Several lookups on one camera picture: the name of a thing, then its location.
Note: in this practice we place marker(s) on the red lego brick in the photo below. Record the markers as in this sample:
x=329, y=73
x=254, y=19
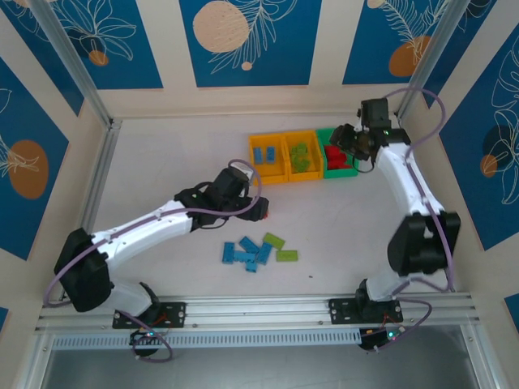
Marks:
x=340, y=164
x=267, y=215
x=347, y=157
x=333, y=154

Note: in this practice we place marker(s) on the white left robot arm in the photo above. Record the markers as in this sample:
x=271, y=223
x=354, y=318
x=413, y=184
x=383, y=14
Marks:
x=142, y=227

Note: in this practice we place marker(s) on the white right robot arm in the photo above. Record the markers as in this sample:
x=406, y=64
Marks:
x=397, y=178

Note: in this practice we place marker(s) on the blue lego brick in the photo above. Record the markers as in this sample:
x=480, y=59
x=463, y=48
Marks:
x=228, y=253
x=248, y=244
x=271, y=155
x=251, y=267
x=263, y=254
x=258, y=155
x=243, y=257

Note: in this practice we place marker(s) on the green plastic bin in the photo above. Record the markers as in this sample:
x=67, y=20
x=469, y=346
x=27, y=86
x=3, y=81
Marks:
x=340, y=173

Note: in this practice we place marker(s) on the yellow plastic bin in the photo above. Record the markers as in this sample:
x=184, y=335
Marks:
x=304, y=175
x=267, y=174

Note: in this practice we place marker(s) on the green lego brick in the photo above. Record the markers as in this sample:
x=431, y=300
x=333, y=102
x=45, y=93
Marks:
x=294, y=156
x=274, y=240
x=287, y=255
x=301, y=148

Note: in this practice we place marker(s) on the black controller board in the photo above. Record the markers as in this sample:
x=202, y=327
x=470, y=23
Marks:
x=142, y=342
x=377, y=339

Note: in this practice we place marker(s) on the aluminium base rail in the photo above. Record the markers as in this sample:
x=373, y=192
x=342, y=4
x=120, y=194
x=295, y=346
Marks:
x=259, y=310

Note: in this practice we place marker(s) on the aluminium frame post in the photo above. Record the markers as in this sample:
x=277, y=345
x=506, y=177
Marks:
x=430, y=52
x=77, y=69

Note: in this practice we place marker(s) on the aluminium side rail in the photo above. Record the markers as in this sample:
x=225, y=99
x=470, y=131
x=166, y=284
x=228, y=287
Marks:
x=99, y=174

